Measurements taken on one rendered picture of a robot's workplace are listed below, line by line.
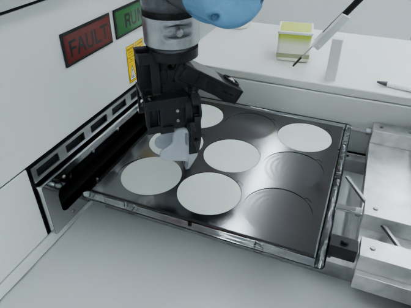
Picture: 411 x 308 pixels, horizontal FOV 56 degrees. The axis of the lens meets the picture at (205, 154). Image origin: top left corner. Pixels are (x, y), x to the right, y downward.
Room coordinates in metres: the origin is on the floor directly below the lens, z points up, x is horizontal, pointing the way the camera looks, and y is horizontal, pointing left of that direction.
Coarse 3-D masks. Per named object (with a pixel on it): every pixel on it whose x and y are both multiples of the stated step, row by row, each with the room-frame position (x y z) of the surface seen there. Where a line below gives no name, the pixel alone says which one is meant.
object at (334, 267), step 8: (112, 208) 0.50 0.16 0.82; (168, 224) 0.46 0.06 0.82; (192, 232) 0.45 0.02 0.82; (216, 240) 0.43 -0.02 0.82; (240, 248) 0.41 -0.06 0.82; (272, 256) 0.39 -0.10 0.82; (328, 256) 0.37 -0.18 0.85; (296, 264) 0.38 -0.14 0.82; (328, 264) 0.36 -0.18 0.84; (336, 264) 0.36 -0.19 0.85; (344, 264) 0.36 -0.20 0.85; (320, 272) 0.37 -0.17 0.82; (328, 272) 0.36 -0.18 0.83; (336, 272) 0.36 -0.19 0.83; (344, 272) 0.36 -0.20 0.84
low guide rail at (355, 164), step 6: (336, 156) 0.62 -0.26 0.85; (348, 156) 0.62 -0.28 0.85; (354, 156) 0.62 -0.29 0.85; (360, 156) 0.62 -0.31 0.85; (348, 162) 0.61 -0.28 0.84; (354, 162) 0.61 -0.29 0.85; (360, 162) 0.61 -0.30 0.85; (348, 168) 0.61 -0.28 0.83; (354, 168) 0.61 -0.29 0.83; (360, 168) 0.60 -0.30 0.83
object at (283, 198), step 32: (224, 128) 0.65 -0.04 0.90; (256, 128) 0.65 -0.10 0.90; (128, 160) 0.54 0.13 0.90; (288, 160) 0.54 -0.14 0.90; (320, 160) 0.54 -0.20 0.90; (128, 192) 0.46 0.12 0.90; (256, 192) 0.46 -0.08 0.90; (288, 192) 0.46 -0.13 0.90; (320, 192) 0.46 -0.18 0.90; (224, 224) 0.39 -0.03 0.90; (256, 224) 0.39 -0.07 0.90; (288, 224) 0.39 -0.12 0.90; (320, 224) 0.39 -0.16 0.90
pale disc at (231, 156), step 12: (216, 144) 0.59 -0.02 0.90; (228, 144) 0.59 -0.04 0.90; (240, 144) 0.59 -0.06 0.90; (204, 156) 0.55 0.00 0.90; (216, 156) 0.55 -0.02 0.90; (228, 156) 0.55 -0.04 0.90; (240, 156) 0.55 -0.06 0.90; (252, 156) 0.55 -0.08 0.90; (216, 168) 0.52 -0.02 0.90; (228, 168) 0.52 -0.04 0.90; (240, 168) 0.52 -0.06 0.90
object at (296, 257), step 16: (96, 192) 0.45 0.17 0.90; (128, 208) 0.42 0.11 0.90; (144, 208) 0.42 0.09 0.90; (176, 224) 0.39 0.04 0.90; (192, 224) 0.39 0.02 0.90; (224, 240) 0.36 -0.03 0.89; (240, 240) 0.36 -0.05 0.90; (256, 240) 0.36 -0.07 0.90; (288, 256) 0.33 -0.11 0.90; (304, 256) 0.33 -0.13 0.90
